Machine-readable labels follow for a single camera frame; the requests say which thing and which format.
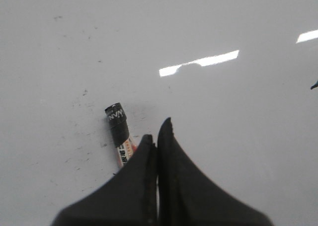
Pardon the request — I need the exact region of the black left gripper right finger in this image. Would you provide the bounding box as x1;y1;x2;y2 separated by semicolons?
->
158;118;273;226

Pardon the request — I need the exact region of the whiteboard marker with black cap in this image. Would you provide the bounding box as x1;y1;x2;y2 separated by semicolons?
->
105;103;137;168

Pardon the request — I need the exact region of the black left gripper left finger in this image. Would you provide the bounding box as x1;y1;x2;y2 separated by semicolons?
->
52;135;158;226

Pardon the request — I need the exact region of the white whiteboard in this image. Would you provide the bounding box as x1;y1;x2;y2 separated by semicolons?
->
0;0;318;226

